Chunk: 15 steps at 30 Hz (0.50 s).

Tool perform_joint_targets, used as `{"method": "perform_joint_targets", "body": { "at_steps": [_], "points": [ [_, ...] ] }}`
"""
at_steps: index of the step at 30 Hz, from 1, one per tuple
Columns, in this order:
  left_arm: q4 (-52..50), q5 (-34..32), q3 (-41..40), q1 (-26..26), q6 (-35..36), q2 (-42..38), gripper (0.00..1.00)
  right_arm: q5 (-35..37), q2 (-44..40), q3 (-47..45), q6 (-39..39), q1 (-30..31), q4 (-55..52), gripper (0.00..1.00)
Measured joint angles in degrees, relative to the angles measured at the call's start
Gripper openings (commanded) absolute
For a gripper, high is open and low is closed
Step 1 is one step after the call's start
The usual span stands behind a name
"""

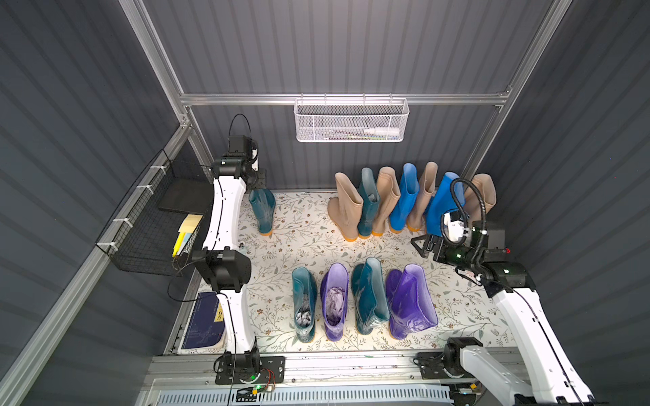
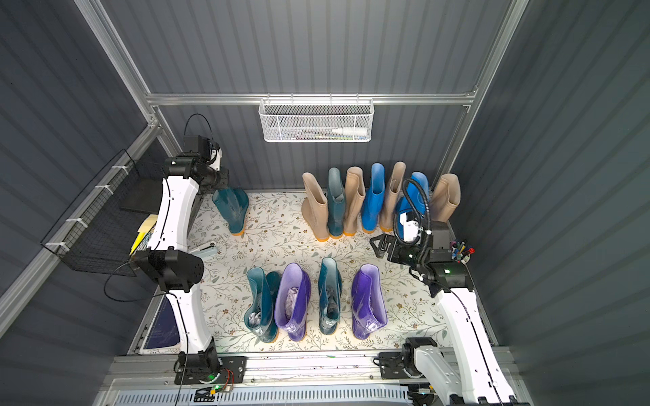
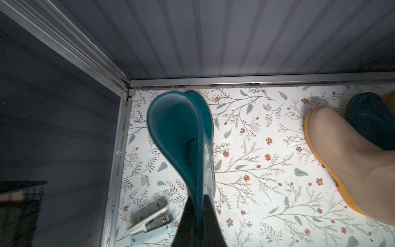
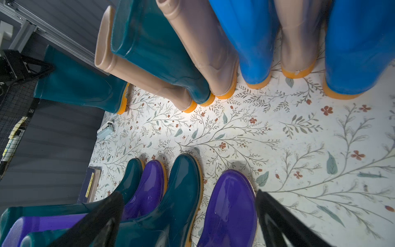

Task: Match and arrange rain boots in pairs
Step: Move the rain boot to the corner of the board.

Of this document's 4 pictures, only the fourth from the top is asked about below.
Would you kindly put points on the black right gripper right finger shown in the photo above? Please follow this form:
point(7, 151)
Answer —
point(278, 224)

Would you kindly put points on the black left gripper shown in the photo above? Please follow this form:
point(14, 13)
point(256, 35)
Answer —
point(20, 69)

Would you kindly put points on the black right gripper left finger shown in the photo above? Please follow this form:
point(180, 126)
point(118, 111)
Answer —
point(99, 228)

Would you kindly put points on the teal rain boot carried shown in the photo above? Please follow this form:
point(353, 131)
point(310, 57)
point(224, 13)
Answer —
point(73, 83)

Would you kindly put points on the beige rain boot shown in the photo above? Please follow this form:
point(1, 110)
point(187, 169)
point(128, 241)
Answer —
point(125, 70)
point(300, 25)
point(206, 43)

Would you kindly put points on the teal rain boot back row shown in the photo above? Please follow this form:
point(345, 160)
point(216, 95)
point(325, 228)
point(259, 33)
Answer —
point(143, 36)

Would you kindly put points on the teal rain boot front left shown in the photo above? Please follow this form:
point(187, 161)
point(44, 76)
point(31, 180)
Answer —
point(127, 187)

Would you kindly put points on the purple rain boot front left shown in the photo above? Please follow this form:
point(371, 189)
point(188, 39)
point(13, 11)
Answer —
point(147, 197)

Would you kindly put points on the purple rain boot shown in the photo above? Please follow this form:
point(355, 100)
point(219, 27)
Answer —
point(147, 197)
point(231, 218)

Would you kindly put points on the purple rain boot front right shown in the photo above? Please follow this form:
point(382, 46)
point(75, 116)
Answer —
point(231, 218)

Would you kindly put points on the teal rain boot front right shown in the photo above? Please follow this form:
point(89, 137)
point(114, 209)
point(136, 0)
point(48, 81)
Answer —
point(169, 225)

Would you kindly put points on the blue rain boot right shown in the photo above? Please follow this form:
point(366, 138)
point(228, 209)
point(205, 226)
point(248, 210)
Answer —
point(359, 45)

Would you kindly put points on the blue rain boot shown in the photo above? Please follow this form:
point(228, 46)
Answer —
point(359, 45)
point(251, 26)

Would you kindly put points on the blue rain boot left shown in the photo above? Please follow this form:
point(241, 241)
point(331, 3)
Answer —
point(251, 26)

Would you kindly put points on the dark blue book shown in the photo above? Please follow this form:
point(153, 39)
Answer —
point(89, 185)

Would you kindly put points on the yellow sticky notes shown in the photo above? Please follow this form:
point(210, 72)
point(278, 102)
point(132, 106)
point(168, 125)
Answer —
point(14, 139)

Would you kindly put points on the small light blue box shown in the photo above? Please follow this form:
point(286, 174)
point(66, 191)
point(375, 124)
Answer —
point(105, 130)

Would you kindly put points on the black wire side basket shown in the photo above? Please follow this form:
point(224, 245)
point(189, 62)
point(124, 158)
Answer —
point(16, 101)

